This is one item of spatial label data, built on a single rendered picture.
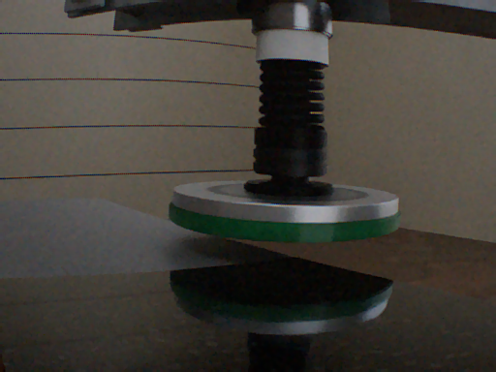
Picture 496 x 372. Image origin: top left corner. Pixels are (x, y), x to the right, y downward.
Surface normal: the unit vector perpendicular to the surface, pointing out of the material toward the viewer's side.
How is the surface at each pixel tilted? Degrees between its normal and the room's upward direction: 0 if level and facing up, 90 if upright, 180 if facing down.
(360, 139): 90
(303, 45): 90
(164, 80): 90
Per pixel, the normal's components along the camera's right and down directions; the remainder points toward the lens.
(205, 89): 0.63, 0.09
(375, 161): -0.77, 0.04
